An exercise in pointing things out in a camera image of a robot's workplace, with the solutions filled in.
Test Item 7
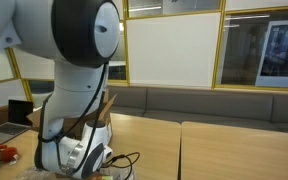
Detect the long clear air pillow strip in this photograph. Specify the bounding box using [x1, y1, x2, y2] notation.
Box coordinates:
[97, 166, 136, 180]

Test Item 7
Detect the brown cardboard shipping box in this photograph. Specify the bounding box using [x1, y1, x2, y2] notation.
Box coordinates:
[26, 88, 118, 141]

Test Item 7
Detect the white round table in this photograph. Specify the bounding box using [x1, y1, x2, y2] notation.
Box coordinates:
[108, 60, 127, 67]

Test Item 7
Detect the round white lamp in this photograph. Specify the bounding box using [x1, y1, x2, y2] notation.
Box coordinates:
[118, 21, 126, 34]

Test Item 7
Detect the grey bench sofa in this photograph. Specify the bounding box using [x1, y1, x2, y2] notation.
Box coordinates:
[106, 84, 288, 136]

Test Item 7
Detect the silver laptop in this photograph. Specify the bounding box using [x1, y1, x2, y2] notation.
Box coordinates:
[0, 99, 35, 145]

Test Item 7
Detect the small clear air pillow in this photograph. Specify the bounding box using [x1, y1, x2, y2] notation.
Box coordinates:
[15, 166, 57, 180]

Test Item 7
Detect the white framed blue poster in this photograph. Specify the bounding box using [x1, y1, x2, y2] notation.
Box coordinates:
[254, 19, 288, 89]

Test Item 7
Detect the red plush radish toy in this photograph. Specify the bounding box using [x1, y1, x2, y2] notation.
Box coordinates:
[0, 146, 21, 180]

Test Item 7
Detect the yellow window frame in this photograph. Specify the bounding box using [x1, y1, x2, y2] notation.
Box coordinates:
[3, 0, 288, 103]

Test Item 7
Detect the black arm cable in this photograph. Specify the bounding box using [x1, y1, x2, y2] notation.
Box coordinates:
[37, 61, 142, 180]

